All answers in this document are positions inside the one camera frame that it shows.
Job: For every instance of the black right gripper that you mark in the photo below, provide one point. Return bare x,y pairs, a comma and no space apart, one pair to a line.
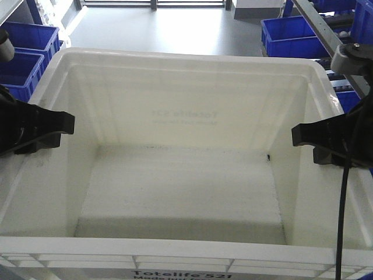
355,128

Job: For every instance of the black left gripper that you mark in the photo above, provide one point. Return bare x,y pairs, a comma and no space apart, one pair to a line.
21,123

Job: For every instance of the white plastic tote bin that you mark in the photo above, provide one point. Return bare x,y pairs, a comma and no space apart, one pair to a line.
180,167

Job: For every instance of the blue bin far left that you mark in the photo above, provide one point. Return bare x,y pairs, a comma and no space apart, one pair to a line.
33,38

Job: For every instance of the blue bin upper right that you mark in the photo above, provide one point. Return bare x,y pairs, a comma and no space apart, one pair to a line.
291,37

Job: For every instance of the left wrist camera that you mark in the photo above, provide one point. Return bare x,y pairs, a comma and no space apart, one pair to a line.
7,50

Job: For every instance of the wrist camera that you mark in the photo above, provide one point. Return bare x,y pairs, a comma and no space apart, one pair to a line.
7,50
353,59

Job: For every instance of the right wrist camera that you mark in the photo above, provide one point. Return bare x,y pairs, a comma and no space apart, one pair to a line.
353,59

